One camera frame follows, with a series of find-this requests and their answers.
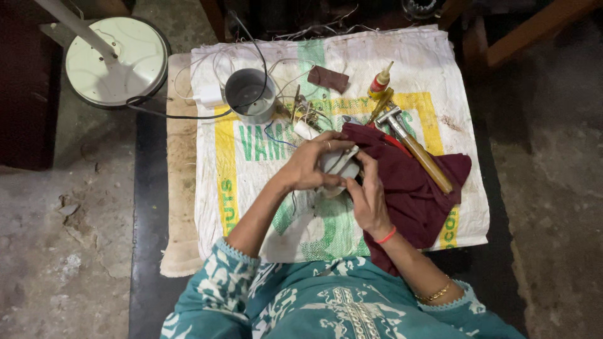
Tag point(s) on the person's right hand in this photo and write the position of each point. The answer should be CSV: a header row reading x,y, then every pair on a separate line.
x,y
370,207

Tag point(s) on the person's left hand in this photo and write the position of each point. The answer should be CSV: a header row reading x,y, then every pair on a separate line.
x,y
304,167

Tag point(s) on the white grey small appliance part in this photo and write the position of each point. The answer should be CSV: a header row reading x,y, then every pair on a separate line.
x,y
340,165

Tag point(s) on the red wrist band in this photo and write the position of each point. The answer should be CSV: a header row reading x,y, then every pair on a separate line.
x,y
387,235

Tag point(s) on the white small cylinder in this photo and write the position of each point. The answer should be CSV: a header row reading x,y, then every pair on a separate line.
x,y
306,130

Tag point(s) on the maroon cloth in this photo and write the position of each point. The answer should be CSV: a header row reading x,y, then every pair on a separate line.
x,y
414,202

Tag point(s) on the white woven printed sack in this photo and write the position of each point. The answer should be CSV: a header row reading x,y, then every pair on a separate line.
x,y
264,197

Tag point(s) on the grey metal cup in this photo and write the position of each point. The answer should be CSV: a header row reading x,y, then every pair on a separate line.
x,y
252,96

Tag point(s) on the brown sandpaper piece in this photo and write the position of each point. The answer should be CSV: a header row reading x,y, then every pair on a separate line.
x,y
328,78

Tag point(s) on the teal white patterned garment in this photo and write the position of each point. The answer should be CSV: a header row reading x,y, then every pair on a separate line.
x,y
329,301

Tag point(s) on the red yellow glue bottle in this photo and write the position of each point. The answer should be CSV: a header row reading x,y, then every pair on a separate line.
x,y
378,84

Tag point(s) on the white charger adapter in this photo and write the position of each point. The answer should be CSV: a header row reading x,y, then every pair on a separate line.
x,y
210,96

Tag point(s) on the beige cloth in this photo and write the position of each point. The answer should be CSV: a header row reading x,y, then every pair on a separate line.
x,y
181,188

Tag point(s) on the white round fan base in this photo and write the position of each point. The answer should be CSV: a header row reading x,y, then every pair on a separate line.
x,y
115,63

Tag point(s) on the wooden furniture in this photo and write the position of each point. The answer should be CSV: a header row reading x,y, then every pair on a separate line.
x,y
518,33

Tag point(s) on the white fan pole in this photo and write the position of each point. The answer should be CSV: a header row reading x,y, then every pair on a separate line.
x,y
77,27

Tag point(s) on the dark cabinet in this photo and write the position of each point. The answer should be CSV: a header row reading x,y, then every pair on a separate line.
x,y
26,84

